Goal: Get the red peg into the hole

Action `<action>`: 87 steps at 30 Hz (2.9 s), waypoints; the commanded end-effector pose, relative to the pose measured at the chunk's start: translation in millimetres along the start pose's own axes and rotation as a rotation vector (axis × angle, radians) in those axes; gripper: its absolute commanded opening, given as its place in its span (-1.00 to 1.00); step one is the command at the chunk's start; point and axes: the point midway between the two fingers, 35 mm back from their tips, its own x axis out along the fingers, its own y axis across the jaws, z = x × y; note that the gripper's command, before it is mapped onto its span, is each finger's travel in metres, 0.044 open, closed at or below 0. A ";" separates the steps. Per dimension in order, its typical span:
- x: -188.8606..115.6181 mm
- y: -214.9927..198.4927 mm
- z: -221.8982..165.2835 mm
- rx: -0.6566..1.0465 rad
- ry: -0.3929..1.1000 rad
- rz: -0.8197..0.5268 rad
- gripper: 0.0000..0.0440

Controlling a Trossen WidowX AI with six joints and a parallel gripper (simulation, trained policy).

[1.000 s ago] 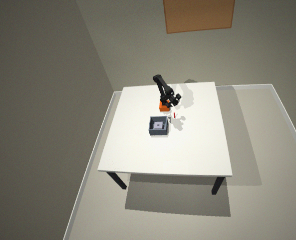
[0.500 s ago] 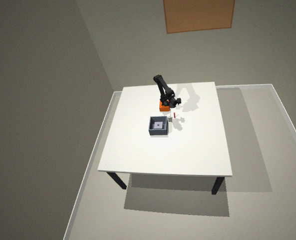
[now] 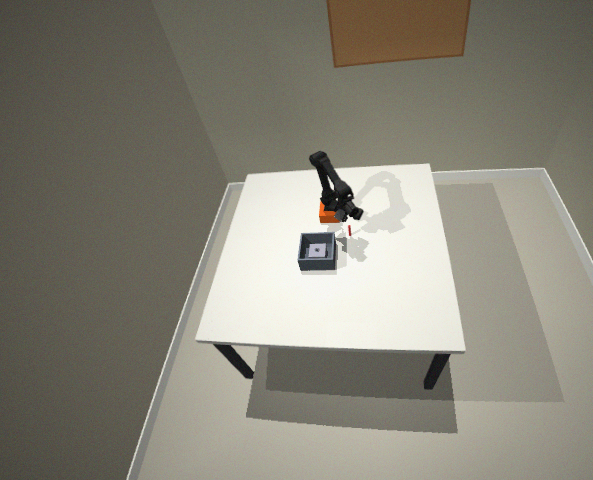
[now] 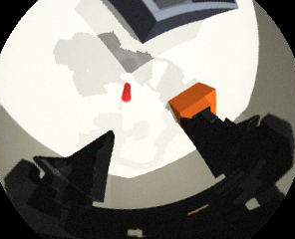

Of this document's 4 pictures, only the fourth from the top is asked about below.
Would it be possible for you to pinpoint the dark red peg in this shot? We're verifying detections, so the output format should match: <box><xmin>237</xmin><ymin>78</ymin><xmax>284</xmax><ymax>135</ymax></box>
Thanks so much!
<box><xmin>121</xmin><ymin>84</ymin><xmax>132</xmax><ymax>103</ymax></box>

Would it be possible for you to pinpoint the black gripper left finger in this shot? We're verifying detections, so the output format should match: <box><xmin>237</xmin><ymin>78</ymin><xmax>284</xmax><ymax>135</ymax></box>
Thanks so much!
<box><xmin>32</xmin><ymin>130</ymin><xmax>115</xmax><ymax>203</ymax></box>

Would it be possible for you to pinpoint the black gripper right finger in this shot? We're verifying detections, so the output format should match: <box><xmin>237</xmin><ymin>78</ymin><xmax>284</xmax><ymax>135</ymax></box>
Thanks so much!
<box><xmin>180</xmin><ymin>115</ymin><xmax>260</xmax><ymax>178</ymax></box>

